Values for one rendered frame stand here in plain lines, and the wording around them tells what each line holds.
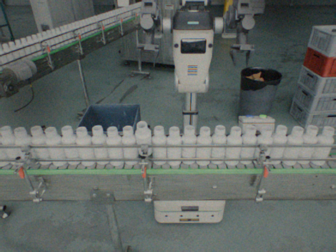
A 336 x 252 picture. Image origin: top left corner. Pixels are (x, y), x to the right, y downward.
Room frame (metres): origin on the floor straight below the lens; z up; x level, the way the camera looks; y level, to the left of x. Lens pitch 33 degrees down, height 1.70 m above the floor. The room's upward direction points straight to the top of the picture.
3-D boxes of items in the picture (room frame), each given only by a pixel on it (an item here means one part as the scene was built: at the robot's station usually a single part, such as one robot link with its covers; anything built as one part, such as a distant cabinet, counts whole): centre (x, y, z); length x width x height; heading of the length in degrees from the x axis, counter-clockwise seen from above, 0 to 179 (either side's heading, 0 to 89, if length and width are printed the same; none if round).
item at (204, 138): (0.80, -0.11, 1.08); 0.06 x 0.06 x 0.17
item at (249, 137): (0.81, -0.29, 1.08); 0.06 x 0.06 x 0.17
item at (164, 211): (1.51, -0.09, 0.24); 0.68 x 0.53 x 0.41; 0
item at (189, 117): (1.52, -0.09, 0.65); 0.11 x 0.11 x 0.40; 0
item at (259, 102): (2.70, -0.96, 0.32); 0.45 x 0.45 x 0.64
